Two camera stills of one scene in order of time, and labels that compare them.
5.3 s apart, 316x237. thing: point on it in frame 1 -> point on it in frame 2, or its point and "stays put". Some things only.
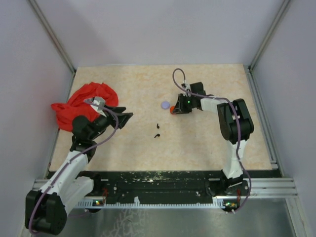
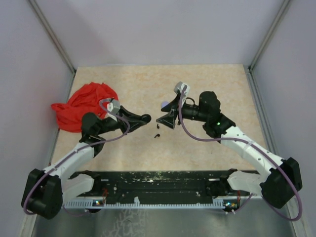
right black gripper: x=180 y=108 -> x=169 y=119
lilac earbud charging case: x=165 y=105 stays put
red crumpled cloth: x=76 y=106 stays put
